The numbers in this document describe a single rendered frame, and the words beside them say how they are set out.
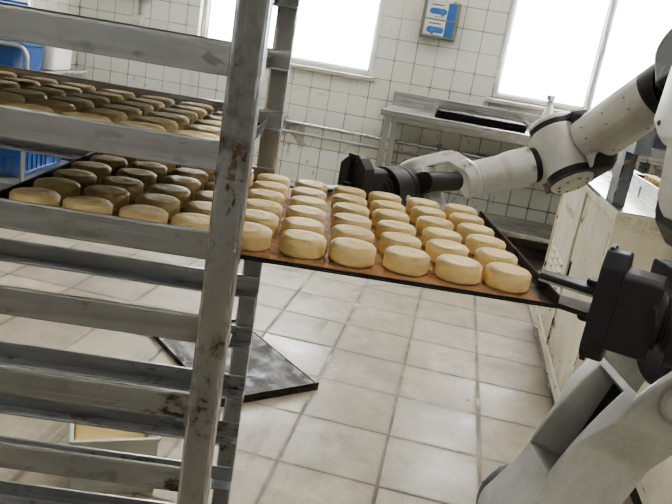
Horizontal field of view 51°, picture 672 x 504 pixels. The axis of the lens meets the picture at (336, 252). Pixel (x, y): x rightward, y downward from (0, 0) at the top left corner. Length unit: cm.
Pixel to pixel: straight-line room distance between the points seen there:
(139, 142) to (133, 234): 9
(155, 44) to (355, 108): 480
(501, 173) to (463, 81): 411
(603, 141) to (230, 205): 78
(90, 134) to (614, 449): 76
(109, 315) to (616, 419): 64
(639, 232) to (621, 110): 119
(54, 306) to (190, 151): 22
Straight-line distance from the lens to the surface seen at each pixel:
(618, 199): 248
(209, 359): 71
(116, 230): 72
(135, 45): 69
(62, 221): 74
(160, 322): 74
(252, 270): 115
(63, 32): 71
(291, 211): 86
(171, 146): 69
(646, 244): 242
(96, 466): 84
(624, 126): 126
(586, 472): 105
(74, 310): 76
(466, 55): 538
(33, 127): 73
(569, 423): 111
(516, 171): 130
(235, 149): 65
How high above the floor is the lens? 116
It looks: 15 degrees down
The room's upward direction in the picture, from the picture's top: 10 degrees clockwise
